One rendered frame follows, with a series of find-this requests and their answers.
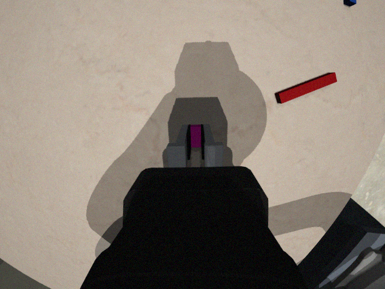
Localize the small blue block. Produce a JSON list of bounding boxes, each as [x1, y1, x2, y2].
[[343, 0, 356, 6]]

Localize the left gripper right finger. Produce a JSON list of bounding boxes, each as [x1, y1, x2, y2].
[[201, 124, 223, 167]]

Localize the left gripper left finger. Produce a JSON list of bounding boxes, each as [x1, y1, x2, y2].
[[166, 124, 191, 167]]

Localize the red rod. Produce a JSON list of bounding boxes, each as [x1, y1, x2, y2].
[[275, 72, 337, 104]]

